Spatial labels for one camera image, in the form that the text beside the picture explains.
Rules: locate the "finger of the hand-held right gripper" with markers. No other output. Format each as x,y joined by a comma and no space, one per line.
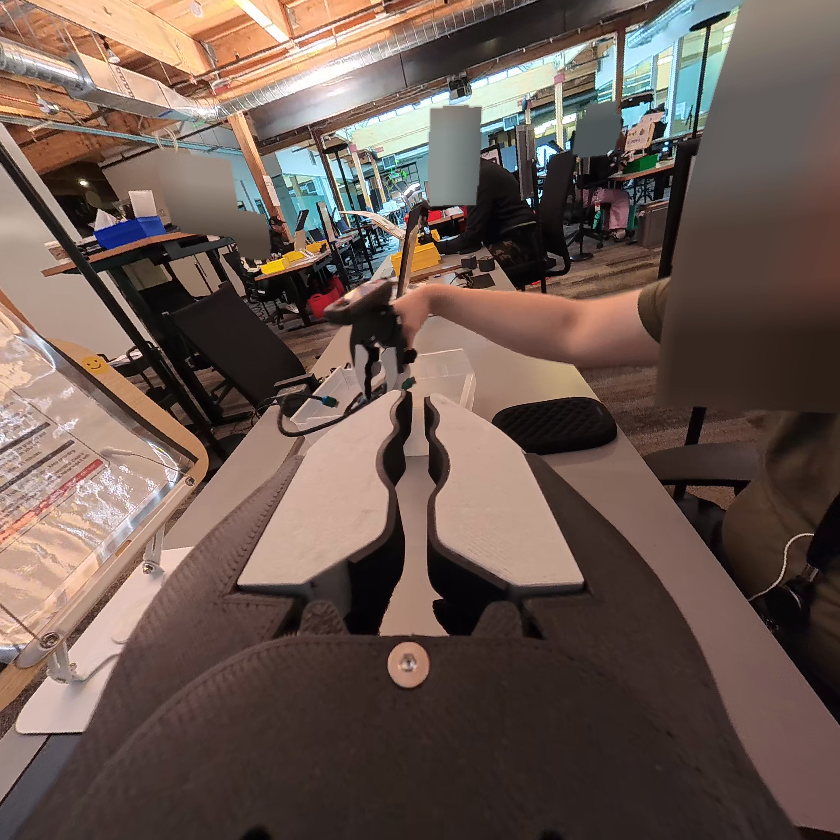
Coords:
359,367
395,371

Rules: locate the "person's torso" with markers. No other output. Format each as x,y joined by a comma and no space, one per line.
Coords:
774,512

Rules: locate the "yellow storage bin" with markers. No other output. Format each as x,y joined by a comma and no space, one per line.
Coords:
426,259
275,264

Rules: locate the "wooden standing desk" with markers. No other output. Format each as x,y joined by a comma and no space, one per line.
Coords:
72,262

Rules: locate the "person's right hand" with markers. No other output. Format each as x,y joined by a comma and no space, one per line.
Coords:
415,315

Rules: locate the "blue storage bin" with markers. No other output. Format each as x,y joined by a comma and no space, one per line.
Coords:
131,233

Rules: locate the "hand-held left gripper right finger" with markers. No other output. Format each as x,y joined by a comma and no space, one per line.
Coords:
499,512

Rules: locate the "person's right forearm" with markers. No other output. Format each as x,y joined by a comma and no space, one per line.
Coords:
544,321

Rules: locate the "clear plastic bin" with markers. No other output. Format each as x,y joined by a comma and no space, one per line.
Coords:
453,380

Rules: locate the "large silver air duct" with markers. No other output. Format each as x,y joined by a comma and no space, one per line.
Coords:
39,65

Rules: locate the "thin spiral air duct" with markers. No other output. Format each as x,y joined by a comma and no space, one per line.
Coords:
394,46

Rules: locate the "red bag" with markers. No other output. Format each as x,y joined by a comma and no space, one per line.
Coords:
334,292

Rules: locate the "black pole stand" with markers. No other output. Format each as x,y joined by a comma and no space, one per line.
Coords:
98,283

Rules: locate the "black mesh wrist rest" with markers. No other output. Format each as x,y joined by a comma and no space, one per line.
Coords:
558,426

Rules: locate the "black office chair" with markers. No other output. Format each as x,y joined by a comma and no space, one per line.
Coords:
229,341
558,210
709,463

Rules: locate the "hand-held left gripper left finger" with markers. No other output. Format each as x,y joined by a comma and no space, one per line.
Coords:
321,512

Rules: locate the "clear acrylic sign stand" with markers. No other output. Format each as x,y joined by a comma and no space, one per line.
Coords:
65,459

